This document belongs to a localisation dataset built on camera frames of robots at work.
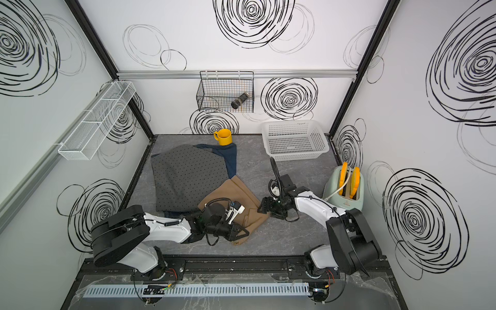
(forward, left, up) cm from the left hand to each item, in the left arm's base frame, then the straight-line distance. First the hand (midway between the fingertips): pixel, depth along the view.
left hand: (248, 236), depth 77 cm
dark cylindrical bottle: (+51, +8, +28) cm, 59 cm away
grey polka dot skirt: (+30, +34, -3) cm, 46 cm away
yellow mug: (+53, +16, +4) cm, 56 cm away
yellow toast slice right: (+17, -41, +18) cm, 48 cm away
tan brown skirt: (+22, +6, -1) cm, 22 cm away
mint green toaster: (+11, -38, +11) cm, 41 cm away
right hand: (+10, -7, -1) cm, 13 cm away
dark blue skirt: (+47, +13, -4) cm, 49 cm away
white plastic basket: (+52, -25, +3) cm, 58 cm away
